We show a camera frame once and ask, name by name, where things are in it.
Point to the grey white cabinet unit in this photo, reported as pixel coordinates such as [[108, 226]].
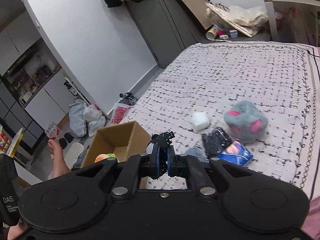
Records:
[[34, 91]]

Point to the white soft cube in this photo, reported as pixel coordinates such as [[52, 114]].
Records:
[[200, 120]]

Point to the grey plastic bag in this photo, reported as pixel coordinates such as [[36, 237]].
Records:
[[77, 122]]

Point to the red snack package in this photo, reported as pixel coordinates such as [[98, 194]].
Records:
[[52, 132]]

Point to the white plastic bag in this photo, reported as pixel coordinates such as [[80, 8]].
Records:
[[94, 118]]

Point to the grey pink mouse plush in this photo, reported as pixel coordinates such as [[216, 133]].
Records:
[[246, 123]]

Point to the clear bag with fabric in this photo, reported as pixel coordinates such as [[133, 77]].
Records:
[[247, 21]]

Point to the black shoes on floor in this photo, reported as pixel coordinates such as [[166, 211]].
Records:
[[128, 98]]

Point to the person's bare foot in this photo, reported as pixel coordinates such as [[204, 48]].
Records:
[[60, 167]]

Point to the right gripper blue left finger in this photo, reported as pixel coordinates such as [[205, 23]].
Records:
[[154, 161]]

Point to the burger plush toy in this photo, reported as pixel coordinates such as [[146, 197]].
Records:
[[105, 156]]

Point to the pink bed sheet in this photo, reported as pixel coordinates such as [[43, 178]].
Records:
[[313, 214]]

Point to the black items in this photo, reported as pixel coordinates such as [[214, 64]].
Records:
[[215, 142]]

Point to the red white shopping bag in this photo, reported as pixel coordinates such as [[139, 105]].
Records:
[[119, 111]]

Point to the open cardboard box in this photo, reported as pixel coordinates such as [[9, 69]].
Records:
[[123, 140]]

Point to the person's left hand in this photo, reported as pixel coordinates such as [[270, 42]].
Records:
[[16, 231]]

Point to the dark grey door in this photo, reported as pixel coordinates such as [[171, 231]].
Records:
[[166, 28]]

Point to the paper cup on floor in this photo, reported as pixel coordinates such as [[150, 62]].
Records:
[[214, 32]]

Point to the white desk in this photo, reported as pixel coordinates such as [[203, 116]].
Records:
[[295, 21]]

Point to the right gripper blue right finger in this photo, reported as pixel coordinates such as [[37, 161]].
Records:
[[171, 162]]

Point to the black lace fabric pouch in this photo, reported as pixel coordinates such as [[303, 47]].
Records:
[[165, 140]]

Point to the blue tissue pack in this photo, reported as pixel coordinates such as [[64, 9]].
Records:
[[237, 154]]

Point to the small blue plush toy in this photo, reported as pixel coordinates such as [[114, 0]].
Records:
[[195, 152]]

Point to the white black patterned bedspread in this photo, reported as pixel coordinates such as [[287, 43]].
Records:
[[280, 79]]

